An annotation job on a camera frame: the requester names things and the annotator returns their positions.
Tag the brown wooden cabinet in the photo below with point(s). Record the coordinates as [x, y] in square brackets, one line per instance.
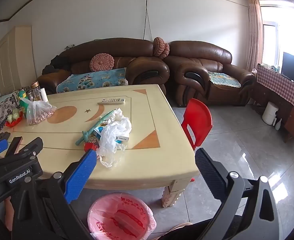
[293, 122]

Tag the pink round cushion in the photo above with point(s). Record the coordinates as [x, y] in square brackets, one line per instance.
[160, 46]
[101, 62]

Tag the window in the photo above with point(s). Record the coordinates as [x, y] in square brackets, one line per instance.
[274, 32]

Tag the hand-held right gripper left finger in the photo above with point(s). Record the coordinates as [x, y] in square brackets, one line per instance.
[80, 175]

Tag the red and yellow cardboard box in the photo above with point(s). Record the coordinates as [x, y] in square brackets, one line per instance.
[89, 147]

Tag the green armchair seat cover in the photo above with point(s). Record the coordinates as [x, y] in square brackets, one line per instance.
[223, 79]

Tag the pink curtain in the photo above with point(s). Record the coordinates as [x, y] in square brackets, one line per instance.
[254, 30]

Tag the pink lined trash bin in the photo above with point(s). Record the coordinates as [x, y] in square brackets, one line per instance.
[119, 215]

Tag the brown leather sofa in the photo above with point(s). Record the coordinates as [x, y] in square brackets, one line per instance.
[142, 67]

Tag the small white bottle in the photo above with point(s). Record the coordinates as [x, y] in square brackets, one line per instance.
[278, 125]

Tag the white remote control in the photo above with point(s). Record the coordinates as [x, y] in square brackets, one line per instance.
[111, 101]

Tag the brown leather armchair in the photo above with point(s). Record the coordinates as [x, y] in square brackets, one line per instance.
[194, 62]

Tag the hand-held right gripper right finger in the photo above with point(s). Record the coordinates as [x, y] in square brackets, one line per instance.
[209, 172]

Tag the red plastic chair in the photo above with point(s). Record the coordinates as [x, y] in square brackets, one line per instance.
[197, 120]

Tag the green toy figure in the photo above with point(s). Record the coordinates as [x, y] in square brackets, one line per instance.
[23, 98]

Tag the blue and white medicine box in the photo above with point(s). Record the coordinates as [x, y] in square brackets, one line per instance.
[123, 138]

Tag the white cylindrical appliance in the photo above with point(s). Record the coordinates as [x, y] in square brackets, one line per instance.
[270, 112]

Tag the smartphone with pink case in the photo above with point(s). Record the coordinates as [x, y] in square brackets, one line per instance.
[14, 143]

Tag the clear bag of peanuts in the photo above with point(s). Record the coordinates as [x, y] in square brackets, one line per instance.
[38, 113]

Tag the white tissue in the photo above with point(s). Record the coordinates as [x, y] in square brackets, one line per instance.
[114, 135]

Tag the cream wardrobe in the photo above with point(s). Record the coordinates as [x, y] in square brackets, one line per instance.
[14, 60]

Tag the green toy stick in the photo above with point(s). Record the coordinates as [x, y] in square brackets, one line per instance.
[94, 128]

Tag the clear bottle with brown cap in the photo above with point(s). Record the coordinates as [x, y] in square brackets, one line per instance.
[36, 91]

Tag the red checked cloth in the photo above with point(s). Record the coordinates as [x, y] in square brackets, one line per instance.
[279, 87]

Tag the dark clothes pile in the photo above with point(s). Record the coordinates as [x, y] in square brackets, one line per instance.
[58, 62]

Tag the red plate of green fruit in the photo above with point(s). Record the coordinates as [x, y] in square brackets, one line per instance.
[13, 118]

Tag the blue floral sofa cover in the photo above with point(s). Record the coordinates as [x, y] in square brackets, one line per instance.
[96, 80]

